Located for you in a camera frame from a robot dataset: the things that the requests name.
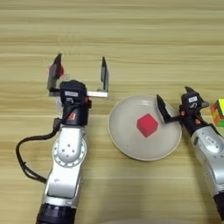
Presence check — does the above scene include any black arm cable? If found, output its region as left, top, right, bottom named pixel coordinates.
left=16, top=116, right=64, bottom=184
left=202, top=115, right=223, bottom=138

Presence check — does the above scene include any round beige plate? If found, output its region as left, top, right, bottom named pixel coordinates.
left=108, top=94, right=183, bottom=162

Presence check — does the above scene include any red cube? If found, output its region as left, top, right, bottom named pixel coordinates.
left=136, top=113, right=159, bottom=138

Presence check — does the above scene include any black labelled box left gripper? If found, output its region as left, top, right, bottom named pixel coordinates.
left=59, top=80, right=88, bottom=103

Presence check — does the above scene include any black labelled box right gripper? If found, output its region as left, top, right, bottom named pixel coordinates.
left=180, top=91, right=204, bottom=110

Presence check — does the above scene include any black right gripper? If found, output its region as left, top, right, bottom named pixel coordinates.
left=156, top=86, right=210, bottom=137

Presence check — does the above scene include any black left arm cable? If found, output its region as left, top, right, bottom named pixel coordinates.
left=16, top=116, right=64, bottom=184

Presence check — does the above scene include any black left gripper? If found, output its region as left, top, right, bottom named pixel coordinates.
left=46, top=52, right=109, bottom=127

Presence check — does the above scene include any multicolour puzzle cube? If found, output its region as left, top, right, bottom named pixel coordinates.
left=210, top=98, right=224, bottom=128

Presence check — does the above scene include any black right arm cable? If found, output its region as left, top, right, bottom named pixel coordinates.
left=202, top=115, right=223, bottom=138

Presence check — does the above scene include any black labelled box gripper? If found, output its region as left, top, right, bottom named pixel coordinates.
left=180, top=91, right=204, bottom=110
left=59, top=80, right=88, bottom=103

